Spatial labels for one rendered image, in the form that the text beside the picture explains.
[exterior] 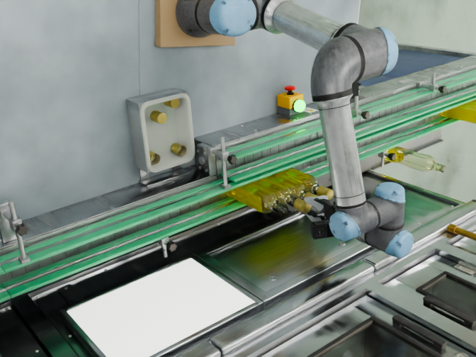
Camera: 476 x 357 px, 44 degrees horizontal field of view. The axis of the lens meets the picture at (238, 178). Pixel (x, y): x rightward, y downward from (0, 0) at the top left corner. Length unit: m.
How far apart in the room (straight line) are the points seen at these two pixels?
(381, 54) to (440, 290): 0.69
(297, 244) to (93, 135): 0.70
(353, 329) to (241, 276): 0.35
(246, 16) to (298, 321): 0.84
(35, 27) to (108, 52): 0.22
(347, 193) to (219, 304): 0.46
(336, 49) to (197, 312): 0.75
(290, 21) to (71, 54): 0.61
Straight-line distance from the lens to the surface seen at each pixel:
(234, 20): 1.66
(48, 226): 1.71
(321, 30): 1.56
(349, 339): 1.54
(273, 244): 1.85
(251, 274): 1.70
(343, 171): 1.42
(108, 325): 1.57
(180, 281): 1.69
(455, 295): 1.74
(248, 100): 2.08
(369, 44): 1.44
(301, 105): 2.11
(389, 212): 1.52
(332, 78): 1.37
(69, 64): 1.72
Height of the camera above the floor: 2.33
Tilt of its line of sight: 48 degrees down
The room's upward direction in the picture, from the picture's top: 114 degrees clockwise
